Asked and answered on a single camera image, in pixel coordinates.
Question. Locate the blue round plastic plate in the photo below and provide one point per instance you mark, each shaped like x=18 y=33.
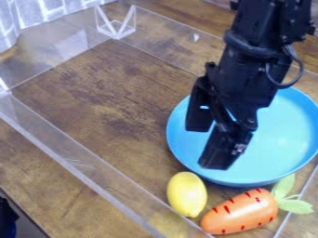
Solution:
x=282 y=147

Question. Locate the clear acrylic enclosure wall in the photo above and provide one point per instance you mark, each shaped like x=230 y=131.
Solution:
x=89 y=86

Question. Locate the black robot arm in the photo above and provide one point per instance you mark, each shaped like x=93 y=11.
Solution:
x=268 y=26

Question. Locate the grey patterned curtain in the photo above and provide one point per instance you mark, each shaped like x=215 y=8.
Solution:
x=20 y=14

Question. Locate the yellow toy lemon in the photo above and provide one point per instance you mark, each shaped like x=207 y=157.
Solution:
x=186 y=194

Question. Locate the orange toy carrot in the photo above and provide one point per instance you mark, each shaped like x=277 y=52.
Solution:
x=254 y=208

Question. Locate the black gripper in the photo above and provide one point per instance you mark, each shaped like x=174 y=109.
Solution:
x=246 y=82

